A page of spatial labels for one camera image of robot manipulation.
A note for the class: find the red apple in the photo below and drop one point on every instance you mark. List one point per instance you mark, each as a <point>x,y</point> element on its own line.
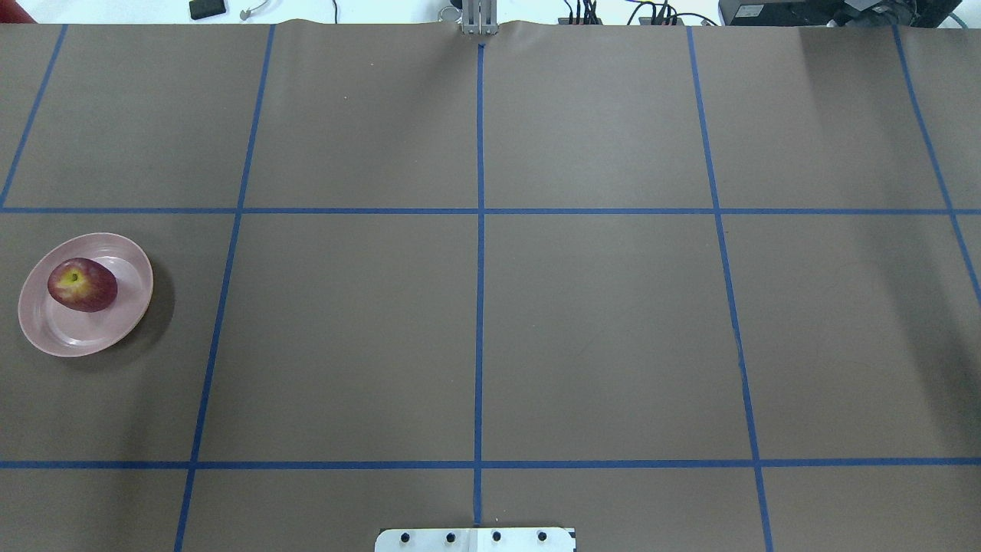
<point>81,284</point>

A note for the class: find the pink plastic plate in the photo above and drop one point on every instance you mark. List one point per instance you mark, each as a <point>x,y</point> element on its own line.
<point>56,329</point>

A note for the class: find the brown paper table mat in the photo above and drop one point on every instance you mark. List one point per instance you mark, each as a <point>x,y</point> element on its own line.
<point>677,289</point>

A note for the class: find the small black box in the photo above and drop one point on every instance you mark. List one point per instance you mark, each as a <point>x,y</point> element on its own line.
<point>202,9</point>

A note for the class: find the aluminium camera post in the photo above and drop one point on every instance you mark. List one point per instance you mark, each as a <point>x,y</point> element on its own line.
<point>478,17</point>

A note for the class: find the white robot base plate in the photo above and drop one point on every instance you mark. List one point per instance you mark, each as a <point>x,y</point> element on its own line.
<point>477,539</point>

